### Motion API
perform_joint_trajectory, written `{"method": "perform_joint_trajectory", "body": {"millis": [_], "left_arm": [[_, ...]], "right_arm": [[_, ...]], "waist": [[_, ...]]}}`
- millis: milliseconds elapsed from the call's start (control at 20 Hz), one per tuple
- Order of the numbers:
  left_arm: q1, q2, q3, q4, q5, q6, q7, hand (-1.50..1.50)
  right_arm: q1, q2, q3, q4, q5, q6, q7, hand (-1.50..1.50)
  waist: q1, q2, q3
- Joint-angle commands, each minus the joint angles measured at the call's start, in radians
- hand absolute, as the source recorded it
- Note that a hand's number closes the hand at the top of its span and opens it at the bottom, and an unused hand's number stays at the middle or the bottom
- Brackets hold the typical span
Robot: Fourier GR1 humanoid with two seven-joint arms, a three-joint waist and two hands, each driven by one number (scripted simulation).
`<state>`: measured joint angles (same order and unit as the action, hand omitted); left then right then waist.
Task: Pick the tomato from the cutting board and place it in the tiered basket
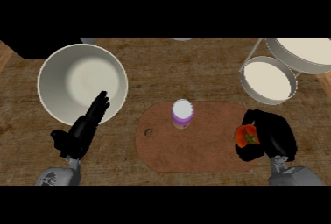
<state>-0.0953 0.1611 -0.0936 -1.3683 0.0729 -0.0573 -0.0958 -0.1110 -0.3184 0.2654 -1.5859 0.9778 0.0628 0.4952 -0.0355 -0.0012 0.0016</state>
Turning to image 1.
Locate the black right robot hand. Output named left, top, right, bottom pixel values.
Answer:
left=234, top=108, right=300, bottom=162

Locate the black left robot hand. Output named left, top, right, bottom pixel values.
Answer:
left=49, top=90, right=111, bottom=160

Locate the red tomato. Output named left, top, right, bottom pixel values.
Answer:
left=234, top=123, right=262, bottom=148

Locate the brown wooden cutting board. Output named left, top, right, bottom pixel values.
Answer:
left=135, top=100, right=265, bottom=174

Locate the large white bowl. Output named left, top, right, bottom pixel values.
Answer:
left=36, top=43, right=130, bottom=126

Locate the purple can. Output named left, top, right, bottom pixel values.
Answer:
left=170, top=98, right=195, bottom=130

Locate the black appliance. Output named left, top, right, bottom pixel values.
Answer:
left=0, top=38, right=89, bottom=60

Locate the white tiered wire basket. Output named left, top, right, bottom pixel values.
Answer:
left=240, top=38, right=331, bottom=106

